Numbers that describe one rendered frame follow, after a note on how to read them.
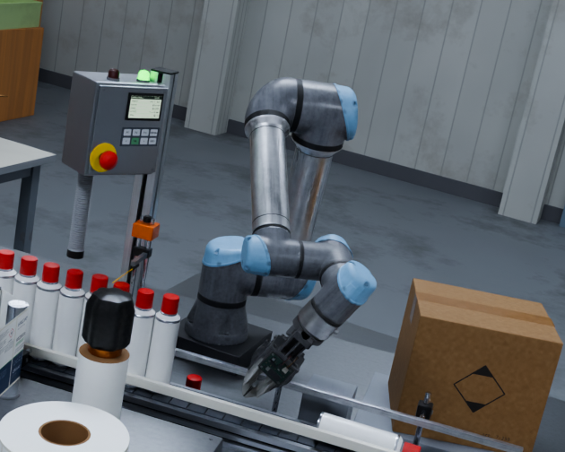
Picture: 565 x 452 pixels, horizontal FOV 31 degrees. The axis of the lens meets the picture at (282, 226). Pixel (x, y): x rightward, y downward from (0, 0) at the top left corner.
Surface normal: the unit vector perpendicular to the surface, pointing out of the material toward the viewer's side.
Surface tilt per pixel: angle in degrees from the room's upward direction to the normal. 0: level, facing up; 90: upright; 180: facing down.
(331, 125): 101
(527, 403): 90
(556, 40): 90
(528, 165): 90
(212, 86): 90
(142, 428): 0
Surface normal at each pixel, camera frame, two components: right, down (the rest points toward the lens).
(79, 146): -0.75, 0.05
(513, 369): -0.06, 0.28
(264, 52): -0.38, 0.20
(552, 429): 0.18, -0.94
